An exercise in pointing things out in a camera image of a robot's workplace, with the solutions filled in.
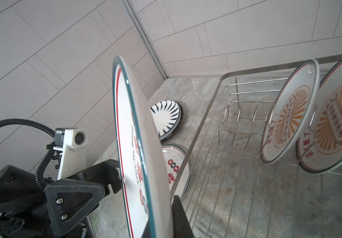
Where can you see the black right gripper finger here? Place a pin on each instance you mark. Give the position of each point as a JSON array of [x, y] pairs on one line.
[[181, 225]]

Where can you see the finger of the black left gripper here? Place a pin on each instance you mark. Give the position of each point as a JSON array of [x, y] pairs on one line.
[[105, 173]]

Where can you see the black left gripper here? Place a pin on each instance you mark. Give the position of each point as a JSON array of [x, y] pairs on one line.
[[58, 211]]

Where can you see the large red characters plate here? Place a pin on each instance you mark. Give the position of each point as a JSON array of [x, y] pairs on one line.
[[145, 186]]

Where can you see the white plate red characters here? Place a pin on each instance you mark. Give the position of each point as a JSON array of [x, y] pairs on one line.
[[174, 157]]

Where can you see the white blue leaf plate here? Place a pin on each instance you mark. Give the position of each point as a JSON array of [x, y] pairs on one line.
[[167, 115]]

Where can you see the white plate orange sunburst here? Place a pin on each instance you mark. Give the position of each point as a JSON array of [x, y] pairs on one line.
[[290, 111]]

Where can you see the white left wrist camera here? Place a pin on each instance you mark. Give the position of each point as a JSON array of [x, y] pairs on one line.
[[71, 143]]

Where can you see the metal wire dish rack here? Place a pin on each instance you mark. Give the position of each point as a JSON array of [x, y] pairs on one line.
[[234, 194]]

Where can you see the aluminium corner post left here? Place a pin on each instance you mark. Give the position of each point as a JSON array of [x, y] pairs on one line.
[[139, 27]]

